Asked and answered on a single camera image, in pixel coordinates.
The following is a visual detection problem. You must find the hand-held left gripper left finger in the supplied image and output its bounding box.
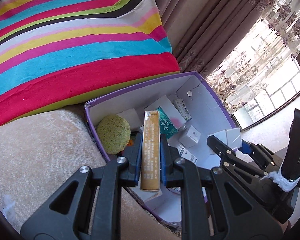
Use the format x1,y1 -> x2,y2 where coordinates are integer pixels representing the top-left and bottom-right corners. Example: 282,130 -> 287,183
20,132 -> 143,240

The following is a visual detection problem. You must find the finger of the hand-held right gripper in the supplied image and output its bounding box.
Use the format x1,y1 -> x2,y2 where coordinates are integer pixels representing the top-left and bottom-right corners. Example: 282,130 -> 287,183
240,140 -> 283,171
207,135 -> 265,180

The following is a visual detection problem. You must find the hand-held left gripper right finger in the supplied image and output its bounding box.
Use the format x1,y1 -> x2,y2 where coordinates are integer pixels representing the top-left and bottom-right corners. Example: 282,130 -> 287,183
160,134 -> 284,240

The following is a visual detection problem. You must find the brown slim box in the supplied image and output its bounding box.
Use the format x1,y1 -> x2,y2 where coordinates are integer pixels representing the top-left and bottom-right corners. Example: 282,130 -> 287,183
140,110 -> 161,192

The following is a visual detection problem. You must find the white cube box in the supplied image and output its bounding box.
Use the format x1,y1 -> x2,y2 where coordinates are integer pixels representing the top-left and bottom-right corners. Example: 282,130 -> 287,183
207,127 -> 242,155

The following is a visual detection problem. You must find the teal silver slim box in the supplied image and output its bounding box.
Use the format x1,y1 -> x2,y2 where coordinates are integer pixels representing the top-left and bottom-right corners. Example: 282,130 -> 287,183
156,106 -> 179,140

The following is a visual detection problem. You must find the white cardboard box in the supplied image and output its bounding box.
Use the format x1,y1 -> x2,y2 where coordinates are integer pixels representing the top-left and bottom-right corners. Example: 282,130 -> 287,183
178,126 -> 202,148
176,144 -> 199,165

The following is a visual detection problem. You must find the green round sponge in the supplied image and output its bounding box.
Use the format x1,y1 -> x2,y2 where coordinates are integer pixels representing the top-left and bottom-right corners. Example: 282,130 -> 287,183
97,115 -> 131,155

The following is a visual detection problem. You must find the white green medicine box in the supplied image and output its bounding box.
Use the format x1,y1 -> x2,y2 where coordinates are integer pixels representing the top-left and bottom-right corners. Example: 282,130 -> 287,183
171,98 -> 192,122

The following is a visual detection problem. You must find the white lace curtain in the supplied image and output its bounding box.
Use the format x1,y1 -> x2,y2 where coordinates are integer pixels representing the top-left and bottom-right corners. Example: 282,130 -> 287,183
205,0 -> 300,115

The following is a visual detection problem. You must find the rainbow striped blanket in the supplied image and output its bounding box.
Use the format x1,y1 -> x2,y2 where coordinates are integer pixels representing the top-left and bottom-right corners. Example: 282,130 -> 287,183
0,0 -> 180,132

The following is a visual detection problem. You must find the beige brown curtain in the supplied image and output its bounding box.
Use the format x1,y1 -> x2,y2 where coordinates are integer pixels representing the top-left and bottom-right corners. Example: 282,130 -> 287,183
150,0 -> 285,78

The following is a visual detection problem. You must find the white cloth strap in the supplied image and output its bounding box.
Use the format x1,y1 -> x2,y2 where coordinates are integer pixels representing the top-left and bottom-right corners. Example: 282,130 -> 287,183
261,171 -> 300,192

